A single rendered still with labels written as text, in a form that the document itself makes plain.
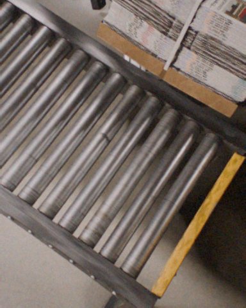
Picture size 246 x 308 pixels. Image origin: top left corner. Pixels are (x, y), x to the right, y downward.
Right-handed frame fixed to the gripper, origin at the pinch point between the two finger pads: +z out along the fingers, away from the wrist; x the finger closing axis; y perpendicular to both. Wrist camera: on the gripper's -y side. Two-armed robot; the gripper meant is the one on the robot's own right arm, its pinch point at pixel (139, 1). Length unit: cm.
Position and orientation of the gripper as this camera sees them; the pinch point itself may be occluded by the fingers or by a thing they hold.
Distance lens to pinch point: 137.4
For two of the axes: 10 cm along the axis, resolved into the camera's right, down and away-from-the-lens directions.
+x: 5.0, -5.8, 6.4
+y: 2.7, -6.0, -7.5
